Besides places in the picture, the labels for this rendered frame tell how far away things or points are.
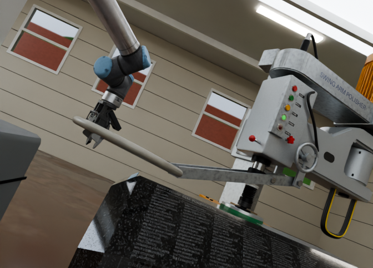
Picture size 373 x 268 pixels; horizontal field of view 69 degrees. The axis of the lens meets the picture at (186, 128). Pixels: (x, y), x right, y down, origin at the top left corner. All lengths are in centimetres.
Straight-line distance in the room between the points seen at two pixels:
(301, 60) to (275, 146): 46
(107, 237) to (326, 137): 118
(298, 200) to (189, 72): 465
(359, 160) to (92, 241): 150
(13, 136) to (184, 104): 713
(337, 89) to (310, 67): 21
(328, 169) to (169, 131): 593
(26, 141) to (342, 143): 155
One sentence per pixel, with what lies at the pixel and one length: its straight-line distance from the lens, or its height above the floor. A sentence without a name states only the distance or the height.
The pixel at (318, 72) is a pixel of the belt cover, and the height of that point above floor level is 161.
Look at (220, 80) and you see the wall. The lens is 778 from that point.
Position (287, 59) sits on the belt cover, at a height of 161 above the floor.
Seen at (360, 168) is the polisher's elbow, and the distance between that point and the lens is 188.
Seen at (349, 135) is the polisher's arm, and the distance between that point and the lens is 175.
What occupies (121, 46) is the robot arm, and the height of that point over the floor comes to 123.
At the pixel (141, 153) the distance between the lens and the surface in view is 91.
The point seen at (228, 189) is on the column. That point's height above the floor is 90.
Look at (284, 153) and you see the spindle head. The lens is 139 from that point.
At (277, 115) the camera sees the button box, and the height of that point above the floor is 130.
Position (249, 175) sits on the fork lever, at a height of 99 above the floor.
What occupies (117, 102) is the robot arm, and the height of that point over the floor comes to 105.
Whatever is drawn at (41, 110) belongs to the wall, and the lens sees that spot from 774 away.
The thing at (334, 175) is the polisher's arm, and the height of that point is 119.
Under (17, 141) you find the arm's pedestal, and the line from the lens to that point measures 36.
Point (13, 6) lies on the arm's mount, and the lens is 39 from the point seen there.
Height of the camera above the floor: 88
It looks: 9 degrees up
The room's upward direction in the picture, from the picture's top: 23 degrees clockwise
